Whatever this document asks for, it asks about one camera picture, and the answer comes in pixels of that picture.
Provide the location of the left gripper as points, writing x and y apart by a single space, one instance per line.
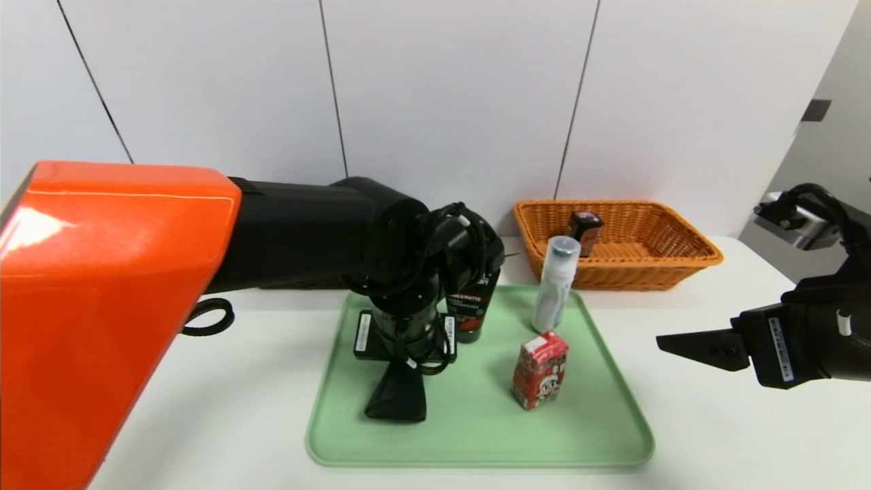
365 335

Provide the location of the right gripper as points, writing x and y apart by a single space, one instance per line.
774 348

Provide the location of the black glasses case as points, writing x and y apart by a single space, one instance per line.
398 401

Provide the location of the black face wash tube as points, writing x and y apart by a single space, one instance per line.
476 320

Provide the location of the black red gum container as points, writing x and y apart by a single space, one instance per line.
585 231

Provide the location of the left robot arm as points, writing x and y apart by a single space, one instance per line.
102 306

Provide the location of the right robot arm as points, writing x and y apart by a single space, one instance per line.
850 347

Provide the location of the orange wicker basket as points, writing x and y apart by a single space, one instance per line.
646 272

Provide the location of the light green plastic tray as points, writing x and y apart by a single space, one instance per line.
490 435

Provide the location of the white bottle grey cap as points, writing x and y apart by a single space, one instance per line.
554 292

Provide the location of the red milk drink carton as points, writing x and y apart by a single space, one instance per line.
539 374

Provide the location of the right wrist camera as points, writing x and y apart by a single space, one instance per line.
803 228

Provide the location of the black wall fixture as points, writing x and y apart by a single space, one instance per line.
816 111

